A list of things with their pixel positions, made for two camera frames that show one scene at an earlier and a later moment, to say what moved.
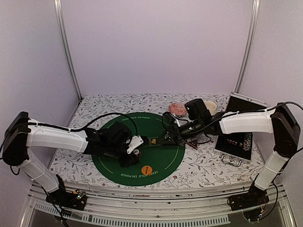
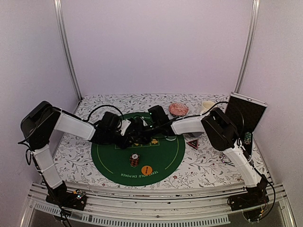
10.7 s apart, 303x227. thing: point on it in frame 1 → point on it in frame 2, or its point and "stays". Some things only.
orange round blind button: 147,170 stays
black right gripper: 174,135 → 139,127
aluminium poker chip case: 234,147 stays
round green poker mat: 157,164 stays
